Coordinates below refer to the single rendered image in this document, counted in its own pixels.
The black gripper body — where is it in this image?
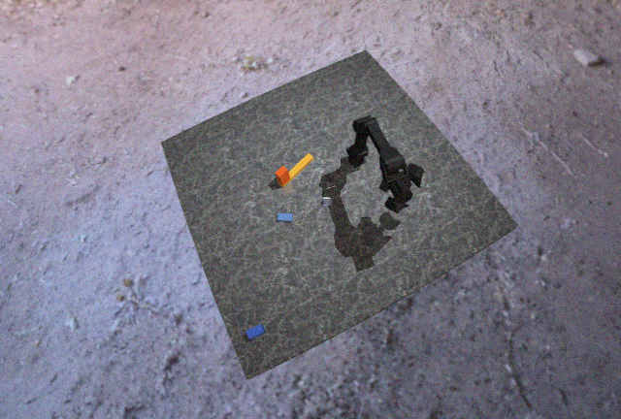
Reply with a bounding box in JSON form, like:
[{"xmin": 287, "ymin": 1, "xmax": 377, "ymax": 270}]
[{"xmin": 384, "ymin": 163, "xmax": 424, "ymax": 214}]

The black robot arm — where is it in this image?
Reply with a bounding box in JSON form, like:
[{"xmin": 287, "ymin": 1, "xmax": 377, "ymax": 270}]
[{"xmin": 346, "ymin": 115, "xmax": 413, "ymax": 204}]

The blue rectangular block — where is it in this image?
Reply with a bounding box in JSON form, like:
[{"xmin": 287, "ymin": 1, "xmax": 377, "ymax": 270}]
[{"xmin": 278, "ymin": 213, "xmax": 293, "ymax": 222}]

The blue rectangular bar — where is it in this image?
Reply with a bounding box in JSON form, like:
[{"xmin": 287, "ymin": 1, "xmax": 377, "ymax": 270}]
[{"xmin": 245, "ymin": 324, "xmax": 266, "ymax": 339}]

